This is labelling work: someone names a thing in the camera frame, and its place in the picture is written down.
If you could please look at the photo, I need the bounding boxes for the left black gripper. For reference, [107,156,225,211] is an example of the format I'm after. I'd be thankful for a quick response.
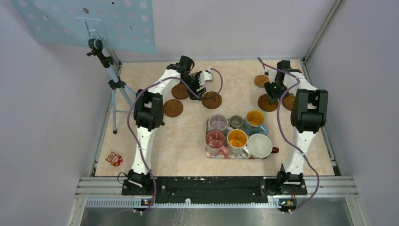
[181,71,206,101]

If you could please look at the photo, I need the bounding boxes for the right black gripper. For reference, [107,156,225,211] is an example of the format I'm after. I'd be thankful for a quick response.
[264,80,290,105]

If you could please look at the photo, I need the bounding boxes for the brown coaster five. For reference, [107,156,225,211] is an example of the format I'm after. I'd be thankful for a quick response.
[257,94,279,112]

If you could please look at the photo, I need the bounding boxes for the light brown small coaster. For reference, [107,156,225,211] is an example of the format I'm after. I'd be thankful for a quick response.
[254,74,270,88]

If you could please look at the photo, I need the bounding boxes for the brown coaster two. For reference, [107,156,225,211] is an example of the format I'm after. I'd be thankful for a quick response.
[171,82,189,100]

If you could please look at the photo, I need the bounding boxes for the blue mug yellow inside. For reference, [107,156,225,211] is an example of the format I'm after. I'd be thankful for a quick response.
[243,110,269,137]

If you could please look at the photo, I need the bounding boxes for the brown coaster one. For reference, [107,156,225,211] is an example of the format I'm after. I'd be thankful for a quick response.
[163,99,184,118]

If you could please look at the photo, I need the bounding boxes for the brown coaster three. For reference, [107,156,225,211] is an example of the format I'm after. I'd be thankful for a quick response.
[201,91,223,109]

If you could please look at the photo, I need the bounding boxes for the white cup red handle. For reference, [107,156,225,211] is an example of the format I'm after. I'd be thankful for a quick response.
[247,134,279,159]

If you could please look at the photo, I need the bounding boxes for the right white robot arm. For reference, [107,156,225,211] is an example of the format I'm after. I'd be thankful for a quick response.
[261,60,328,195]

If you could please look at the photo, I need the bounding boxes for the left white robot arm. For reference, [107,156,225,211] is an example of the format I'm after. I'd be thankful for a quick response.
[121,56,214,196]

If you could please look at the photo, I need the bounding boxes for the brown coaster six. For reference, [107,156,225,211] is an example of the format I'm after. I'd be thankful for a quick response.
[282,93,295,111]

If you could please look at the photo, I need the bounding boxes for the small grey-green cup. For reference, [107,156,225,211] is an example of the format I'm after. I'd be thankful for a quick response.
[229,115,244,129]

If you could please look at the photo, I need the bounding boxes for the glass mug orange inside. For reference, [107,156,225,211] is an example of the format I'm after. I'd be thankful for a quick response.
[227,129,251,159]

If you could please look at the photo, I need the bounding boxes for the lilac mug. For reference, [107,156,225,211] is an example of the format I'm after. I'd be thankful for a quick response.
[207,114,233,134]

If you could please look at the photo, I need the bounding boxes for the blue perforated board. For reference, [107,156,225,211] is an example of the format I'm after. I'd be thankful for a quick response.
[11,0,157,54]

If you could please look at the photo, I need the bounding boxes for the pink mug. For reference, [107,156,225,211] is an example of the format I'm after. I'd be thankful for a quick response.
[205,130,230,158]

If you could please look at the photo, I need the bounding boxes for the blue tripod stand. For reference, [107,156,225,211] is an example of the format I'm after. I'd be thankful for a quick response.
[87,39,136,134]

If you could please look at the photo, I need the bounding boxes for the floral tray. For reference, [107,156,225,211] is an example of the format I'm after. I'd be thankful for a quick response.
[204,118,270,160]

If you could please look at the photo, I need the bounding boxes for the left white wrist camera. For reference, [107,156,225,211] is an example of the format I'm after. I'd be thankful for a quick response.
[199,68,214,86]

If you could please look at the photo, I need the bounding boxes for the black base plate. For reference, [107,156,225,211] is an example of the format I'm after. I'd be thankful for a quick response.
[121,176,308,204]

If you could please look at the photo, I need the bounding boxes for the aluminium frame rail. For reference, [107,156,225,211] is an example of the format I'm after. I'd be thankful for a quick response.
[67,176,370,226]

